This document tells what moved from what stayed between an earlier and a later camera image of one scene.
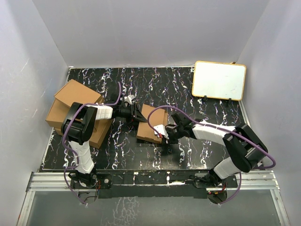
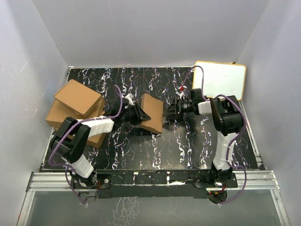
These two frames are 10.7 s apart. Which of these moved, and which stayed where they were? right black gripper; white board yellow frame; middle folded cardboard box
Moved: right black gripper
Stayed: white board yellow frame; middle folded cardboard box
